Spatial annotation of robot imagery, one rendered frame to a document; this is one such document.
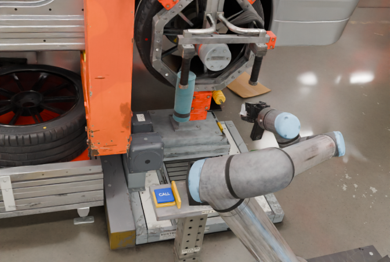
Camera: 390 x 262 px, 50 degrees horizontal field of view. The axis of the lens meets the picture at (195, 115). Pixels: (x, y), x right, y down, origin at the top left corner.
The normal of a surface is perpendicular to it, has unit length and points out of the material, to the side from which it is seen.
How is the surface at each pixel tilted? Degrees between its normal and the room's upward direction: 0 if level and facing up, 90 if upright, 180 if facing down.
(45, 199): 90
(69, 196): 90
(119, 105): 90
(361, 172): 0
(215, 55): 90
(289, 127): 60
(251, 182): 66
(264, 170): 41
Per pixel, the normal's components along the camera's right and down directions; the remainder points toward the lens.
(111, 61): 0.27, 0.59
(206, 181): -0.57, -0.01
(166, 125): 0.12, -0.80
